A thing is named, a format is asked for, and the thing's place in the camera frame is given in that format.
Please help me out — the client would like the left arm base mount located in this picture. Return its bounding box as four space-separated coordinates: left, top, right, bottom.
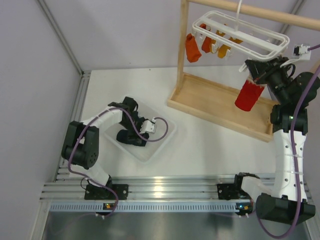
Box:
84 180 129 200

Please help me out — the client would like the white plastic clip hanger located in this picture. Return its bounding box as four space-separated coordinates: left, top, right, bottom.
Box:
192 0 290 62

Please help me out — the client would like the orange sock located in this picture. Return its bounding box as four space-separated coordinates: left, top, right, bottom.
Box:
201 36 212 54
185 33 202 63

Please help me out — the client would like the orange sock far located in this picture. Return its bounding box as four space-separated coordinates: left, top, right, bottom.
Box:
185 33 202 63

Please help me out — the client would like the grey slotted cable duct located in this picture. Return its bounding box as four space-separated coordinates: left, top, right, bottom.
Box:
49 201 253 214

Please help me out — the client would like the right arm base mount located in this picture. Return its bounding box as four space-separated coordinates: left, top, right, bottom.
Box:
216 172 250 200

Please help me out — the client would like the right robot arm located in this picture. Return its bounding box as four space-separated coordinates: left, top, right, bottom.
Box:
233 56 320 225

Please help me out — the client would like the orange sock near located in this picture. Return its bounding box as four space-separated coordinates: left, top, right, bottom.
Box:
201 36 212 54

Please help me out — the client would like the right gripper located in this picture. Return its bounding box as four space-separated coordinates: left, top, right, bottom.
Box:
245 56 291 104

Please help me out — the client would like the wooden drying rack frame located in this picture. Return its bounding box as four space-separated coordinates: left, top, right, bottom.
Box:
167 0 320 142

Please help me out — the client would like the clear plastic bin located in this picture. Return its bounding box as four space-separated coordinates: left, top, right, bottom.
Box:
104 96 177 164

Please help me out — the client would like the red and beige sock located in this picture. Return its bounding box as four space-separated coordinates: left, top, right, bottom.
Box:
234 76 266 112

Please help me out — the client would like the aluminium rail beam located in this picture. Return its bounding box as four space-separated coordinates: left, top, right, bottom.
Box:
39 174 313 201

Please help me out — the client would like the yellow sock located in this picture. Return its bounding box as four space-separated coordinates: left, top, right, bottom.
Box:
229 37 243 44
216 30 230 59

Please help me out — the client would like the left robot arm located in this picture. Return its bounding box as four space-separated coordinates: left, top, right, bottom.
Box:
61 96 156 199

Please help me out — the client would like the aluminium corner frame post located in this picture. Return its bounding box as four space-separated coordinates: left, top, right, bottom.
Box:
36 0 84 76

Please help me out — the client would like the navy blue sock pair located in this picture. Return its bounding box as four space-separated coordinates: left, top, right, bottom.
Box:
116 129 129 144

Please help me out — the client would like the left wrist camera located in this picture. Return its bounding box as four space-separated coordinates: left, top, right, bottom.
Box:
139 118 157 134

